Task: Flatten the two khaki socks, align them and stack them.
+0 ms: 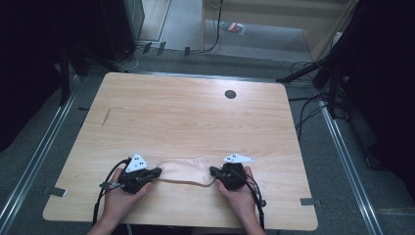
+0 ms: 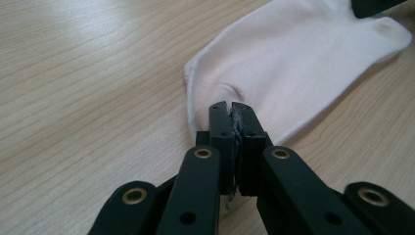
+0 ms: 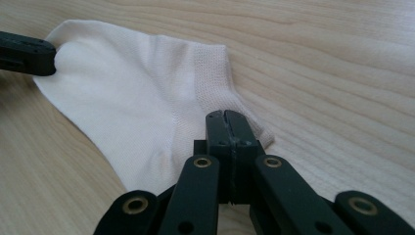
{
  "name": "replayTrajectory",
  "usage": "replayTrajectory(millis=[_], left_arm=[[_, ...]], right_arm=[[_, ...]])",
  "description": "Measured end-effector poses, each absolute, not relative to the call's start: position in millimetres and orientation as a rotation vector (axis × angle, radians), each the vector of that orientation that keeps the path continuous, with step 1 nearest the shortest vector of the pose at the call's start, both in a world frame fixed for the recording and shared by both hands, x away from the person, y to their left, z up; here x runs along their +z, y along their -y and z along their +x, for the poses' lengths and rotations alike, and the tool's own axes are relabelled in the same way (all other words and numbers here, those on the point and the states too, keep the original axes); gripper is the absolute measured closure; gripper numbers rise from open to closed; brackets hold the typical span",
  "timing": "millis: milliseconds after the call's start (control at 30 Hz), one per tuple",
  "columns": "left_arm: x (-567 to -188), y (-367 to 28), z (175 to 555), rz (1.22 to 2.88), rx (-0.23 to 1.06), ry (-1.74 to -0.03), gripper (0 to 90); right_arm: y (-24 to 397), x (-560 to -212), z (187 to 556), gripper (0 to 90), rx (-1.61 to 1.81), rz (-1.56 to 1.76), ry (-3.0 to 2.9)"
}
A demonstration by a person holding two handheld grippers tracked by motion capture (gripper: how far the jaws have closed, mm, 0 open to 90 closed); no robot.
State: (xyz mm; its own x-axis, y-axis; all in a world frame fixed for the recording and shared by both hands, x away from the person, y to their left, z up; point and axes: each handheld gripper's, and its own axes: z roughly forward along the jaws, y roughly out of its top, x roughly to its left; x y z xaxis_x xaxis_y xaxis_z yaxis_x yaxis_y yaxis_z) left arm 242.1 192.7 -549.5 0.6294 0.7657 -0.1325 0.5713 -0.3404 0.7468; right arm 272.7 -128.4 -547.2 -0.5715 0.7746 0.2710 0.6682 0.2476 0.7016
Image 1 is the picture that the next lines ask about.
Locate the person's left hand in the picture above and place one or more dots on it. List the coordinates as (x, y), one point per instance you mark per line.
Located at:
(120, 204)

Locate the light wooden furniture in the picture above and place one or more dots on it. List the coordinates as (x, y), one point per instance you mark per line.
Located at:
(277, 23)

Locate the grey tape strip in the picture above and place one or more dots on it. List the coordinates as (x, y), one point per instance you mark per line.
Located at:
(54, 191)
(310, 202)

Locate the cream white sock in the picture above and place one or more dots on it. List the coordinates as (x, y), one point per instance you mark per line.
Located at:
(186, 171)

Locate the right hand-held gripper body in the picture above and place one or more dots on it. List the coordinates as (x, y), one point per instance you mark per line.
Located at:
(233, 174)

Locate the black metal stand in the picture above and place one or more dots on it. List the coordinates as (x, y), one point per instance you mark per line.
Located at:
(64, 76)

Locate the colourful packet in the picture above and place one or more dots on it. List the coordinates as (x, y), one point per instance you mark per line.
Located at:
(233, 27)

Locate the black round table grommet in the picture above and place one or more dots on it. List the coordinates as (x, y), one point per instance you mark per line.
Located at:
(230, 94)

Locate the dark cabinet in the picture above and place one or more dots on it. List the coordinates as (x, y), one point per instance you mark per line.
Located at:
(122, 27)

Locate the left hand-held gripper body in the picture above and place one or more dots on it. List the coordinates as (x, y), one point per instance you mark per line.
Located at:
(135, 178)

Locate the metal floor rail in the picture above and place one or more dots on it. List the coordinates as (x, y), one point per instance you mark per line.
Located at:
(36, 156)
(349, 163)

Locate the black stand leg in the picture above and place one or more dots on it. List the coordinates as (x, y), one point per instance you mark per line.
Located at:
(305, 70)

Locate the person's right hand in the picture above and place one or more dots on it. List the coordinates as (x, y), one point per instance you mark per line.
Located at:
(239, 200)

